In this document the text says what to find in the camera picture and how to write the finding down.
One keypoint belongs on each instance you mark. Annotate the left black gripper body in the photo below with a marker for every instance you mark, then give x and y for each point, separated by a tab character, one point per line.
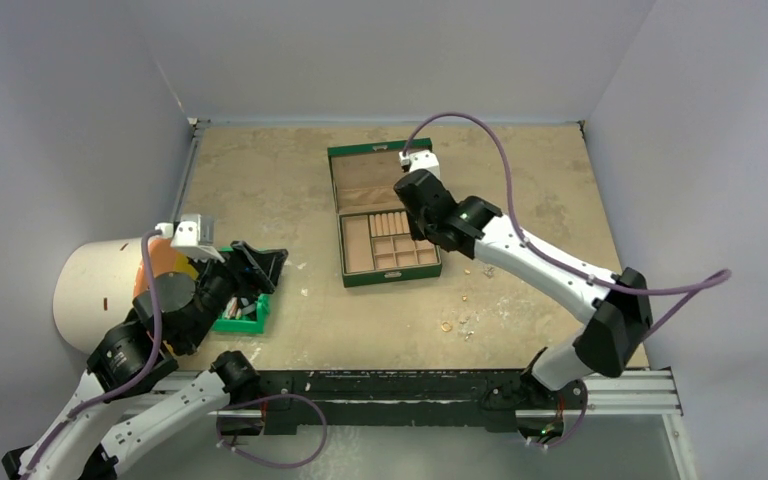
218	281

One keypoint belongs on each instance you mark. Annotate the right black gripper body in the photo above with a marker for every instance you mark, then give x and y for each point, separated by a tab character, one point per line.
414	198

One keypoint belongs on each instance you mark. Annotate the green jewelry box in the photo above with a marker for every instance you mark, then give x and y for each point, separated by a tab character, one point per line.
363	177

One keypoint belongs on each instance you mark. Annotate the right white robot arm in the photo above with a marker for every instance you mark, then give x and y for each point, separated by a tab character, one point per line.
613	321

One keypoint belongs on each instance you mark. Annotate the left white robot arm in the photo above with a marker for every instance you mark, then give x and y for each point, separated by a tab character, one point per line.
90	439

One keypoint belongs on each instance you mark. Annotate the green plastic bin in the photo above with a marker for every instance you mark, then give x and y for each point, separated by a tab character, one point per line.
246	312

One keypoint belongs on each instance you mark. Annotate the white cylinder with orange lid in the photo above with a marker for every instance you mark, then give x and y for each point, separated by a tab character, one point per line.
95	289

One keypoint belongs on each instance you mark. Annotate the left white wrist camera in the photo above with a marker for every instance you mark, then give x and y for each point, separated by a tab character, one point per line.
193	236

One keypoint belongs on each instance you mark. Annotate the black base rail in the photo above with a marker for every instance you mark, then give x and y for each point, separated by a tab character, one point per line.
496	400

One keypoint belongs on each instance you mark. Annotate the aluminium rail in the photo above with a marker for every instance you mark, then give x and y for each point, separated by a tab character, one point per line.
636	392

